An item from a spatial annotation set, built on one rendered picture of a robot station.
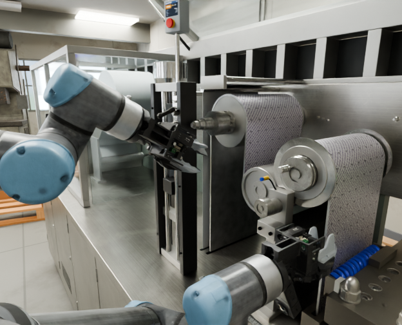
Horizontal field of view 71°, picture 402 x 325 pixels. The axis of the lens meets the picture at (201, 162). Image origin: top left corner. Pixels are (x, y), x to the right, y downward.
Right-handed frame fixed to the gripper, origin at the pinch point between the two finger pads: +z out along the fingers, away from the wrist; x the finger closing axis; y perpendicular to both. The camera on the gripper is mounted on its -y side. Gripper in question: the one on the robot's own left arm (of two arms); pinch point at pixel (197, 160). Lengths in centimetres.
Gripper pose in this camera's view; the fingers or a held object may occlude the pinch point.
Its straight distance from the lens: 69.2
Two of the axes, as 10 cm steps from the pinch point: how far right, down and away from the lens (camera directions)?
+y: 6.2, 1.7, -7.6
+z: 6.8, 3.7, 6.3
